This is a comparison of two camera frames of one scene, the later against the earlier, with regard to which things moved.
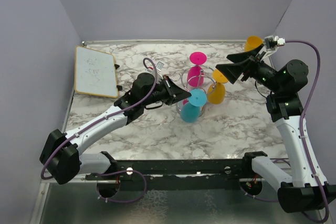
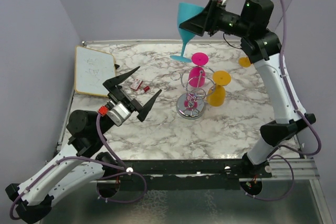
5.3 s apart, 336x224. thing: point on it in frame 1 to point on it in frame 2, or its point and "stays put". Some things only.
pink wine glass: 195,74 stays put
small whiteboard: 95,73 stays put
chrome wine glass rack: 197,80 stays put
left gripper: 178,94 to 118,95
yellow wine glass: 216,93 stays put
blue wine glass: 190,112 to 185,11
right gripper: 242,61 to 206,20
